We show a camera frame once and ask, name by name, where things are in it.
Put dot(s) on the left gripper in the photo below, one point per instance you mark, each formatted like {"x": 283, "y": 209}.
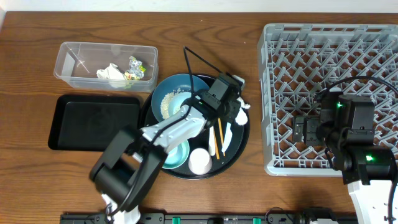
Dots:
{"x": 232, "y": 116}

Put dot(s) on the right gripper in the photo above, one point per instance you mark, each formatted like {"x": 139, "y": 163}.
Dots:
{"x": 298, "y": 122}

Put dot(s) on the pink cup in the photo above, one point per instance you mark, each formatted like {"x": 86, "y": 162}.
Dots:
{"x": 200, "y": 161}

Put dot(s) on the teal green bowl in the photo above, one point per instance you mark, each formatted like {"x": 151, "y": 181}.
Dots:
{"x": 177, "y": 156}

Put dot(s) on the foil snack wrapper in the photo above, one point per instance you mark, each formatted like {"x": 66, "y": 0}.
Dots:
{"x": 136, "y": 69}

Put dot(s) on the white napkin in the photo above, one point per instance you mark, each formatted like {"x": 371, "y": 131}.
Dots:
{"x": 112, "y": 74}

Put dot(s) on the white tissue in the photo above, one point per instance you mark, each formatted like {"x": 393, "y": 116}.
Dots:
{"x": 242, "y": 117}

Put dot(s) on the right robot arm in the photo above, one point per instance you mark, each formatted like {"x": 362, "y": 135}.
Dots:
{"x": 368, "y": 170}

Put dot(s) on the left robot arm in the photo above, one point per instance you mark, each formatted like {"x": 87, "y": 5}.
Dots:
{"x": 130, "y": 164}

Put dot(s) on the grey dishwasher rack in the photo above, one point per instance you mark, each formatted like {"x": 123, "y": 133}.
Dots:
{"x": 297, "y": 60}

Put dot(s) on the clear plastic waste bin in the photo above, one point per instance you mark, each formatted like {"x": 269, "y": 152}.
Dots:
{"x": 78, "y": 62}

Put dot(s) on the wooden chopstick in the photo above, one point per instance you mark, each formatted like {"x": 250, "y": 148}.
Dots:
{"x": 216, "y": 146}
{"x": 221, "y": 135}

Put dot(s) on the white plastic spoon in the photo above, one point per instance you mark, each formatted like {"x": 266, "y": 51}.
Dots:
{"x": 211, "y": 142}

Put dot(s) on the light blue plastic knife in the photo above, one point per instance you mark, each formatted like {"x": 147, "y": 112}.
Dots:
{"x": 227, "y": 138}

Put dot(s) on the round black serving tray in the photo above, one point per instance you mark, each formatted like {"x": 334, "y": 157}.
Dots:
{"x": 236, "y": 147}

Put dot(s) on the light blue small bowl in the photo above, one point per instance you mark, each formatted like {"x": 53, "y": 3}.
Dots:
{"x": 176, "y": 102}

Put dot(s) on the dark blue bowl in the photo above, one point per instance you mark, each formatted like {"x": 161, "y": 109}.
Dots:
{"x": 173, "y": 84}

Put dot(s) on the pile of white rice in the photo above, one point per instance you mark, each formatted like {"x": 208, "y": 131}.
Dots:
{"x": 165, "y": 107}

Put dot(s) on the black rectangular tray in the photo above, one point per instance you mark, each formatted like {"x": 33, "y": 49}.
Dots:
{"x": 90, "y": 122}

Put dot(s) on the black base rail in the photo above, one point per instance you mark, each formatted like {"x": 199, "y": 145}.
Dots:
{"x": 160, "y": 218}

